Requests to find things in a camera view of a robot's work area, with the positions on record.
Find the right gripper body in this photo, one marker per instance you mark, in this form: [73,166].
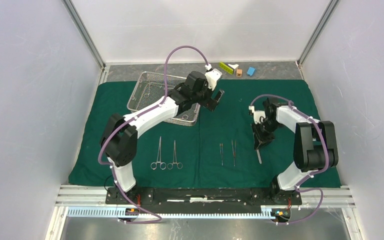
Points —
[266,126]

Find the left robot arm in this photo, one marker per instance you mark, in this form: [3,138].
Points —
[120,137]

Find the steel forceps near tray edge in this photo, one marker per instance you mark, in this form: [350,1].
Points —
[149,90]

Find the steel forceps with ring handles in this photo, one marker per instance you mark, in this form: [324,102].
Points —
[158,163]

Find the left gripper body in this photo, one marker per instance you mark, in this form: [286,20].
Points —
[204,99]

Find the yellow-green lego brick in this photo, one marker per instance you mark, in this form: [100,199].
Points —
[227,68]

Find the white small block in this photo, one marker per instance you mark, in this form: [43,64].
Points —
[234,67]

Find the brown wooden cube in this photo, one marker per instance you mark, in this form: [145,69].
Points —
[239,73]

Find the blue small block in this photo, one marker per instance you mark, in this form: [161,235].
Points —
[251,71]

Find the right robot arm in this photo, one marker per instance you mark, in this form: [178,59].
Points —
[314,150]

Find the pointed steel tweezers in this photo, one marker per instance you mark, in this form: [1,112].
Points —
[233,146]

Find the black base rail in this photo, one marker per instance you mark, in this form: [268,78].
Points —
[205,203]

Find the metal mesh instrument tray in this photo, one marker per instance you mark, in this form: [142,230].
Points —
[138,101]

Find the green surgical cloth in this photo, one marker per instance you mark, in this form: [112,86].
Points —
[198,146]

